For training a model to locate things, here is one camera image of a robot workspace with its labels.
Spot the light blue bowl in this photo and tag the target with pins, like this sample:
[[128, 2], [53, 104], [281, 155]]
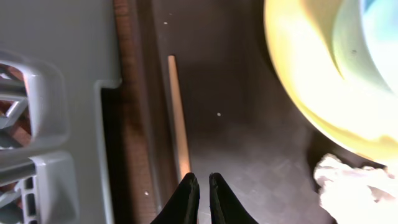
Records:
[[365, 43]]

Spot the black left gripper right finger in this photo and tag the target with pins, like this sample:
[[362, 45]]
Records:
[[225, 207]]

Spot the yellow plate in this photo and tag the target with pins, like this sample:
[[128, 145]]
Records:
[[299, 40]]

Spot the grey dishwasher rack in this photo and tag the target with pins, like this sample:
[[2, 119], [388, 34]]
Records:
[[53, 154]]

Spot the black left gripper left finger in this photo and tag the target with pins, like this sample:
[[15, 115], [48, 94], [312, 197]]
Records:
[[182, 207]]

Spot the brown serving tray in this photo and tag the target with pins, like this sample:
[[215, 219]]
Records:
[[239, 120]]

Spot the crumpled white tissue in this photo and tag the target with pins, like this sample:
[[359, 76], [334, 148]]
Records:
[[356, 195]]

